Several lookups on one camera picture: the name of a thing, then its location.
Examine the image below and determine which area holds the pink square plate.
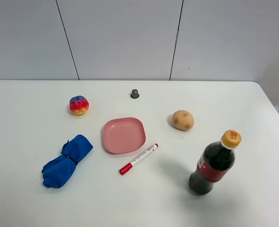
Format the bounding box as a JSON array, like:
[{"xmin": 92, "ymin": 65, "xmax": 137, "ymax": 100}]
[{"xmin": 103, "ymin": 117, "xmax": 146, "ymax": 154}]

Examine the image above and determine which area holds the cola bottle yellow cap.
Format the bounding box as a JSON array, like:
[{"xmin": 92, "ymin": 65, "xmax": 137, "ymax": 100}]
[{"xmin": 189, "ymin": 130, "xmax": 242, "ymax": 196}]

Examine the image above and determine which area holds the red whiteboard marker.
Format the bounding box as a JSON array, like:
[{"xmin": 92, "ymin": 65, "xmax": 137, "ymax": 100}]
[{"xmin": 119, "ymin": 143, "xmax": 159, "ymax": 175}]

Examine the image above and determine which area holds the grey coffee capsule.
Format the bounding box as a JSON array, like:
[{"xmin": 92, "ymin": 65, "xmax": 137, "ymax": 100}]
[{"xmin": 131, "ymin": 89, "xmax": 140, "ymax": 99}]

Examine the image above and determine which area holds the rainbow coloured ball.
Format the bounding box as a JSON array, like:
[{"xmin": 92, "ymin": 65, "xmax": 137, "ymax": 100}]
[{"xmin": 70, "ymin": 96, "xmax": 89, "ymax": 115}]

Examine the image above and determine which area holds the blue cloth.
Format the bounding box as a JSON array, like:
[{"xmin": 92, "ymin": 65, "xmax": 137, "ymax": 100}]
[{"xmin": 42, "ymin": 135, "xmax": 93, "ymax": 189}]

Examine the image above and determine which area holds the toy potato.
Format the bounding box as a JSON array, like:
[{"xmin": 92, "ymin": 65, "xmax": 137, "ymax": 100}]
[{"xmin": 172, "ymin": 110, "xmax": 194, "ymax": 131}]

